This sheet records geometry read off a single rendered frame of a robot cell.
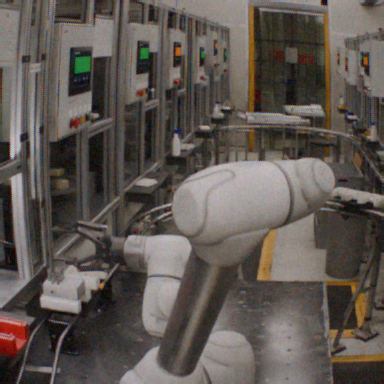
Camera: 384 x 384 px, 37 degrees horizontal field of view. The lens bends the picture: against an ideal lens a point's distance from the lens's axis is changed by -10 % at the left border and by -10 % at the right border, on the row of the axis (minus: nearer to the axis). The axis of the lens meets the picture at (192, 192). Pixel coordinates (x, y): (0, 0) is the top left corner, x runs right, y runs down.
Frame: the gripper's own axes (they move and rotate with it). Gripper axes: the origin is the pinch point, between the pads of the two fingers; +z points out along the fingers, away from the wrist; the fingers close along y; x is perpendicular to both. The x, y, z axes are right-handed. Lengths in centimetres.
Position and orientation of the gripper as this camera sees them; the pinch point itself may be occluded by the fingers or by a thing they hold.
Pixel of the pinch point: (61, 244)
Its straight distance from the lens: 177.9
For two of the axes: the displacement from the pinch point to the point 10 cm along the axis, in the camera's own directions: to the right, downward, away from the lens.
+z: -9.9, -0.5, 1.5
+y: 0.1, -9.7, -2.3
